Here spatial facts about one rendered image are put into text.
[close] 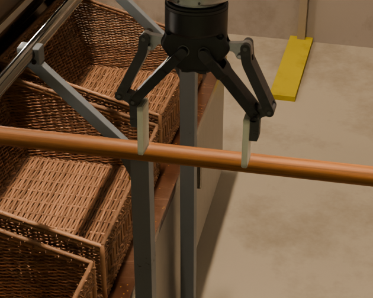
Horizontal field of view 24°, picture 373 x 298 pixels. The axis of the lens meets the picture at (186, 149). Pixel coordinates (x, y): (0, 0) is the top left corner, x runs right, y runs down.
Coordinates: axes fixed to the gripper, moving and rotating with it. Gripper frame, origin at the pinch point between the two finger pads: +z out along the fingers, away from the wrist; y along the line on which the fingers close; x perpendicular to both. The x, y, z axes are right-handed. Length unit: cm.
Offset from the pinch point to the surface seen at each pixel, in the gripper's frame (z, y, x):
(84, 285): 56, -30, 37
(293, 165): 9.3, 11.8, 14.9
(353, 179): 10.3, 20.4, 14.9
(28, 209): 68, -60, 78
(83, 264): 55, -33, 43
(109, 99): 49, -48, 109
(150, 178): 38, -21, 53
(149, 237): 53, -21, 52
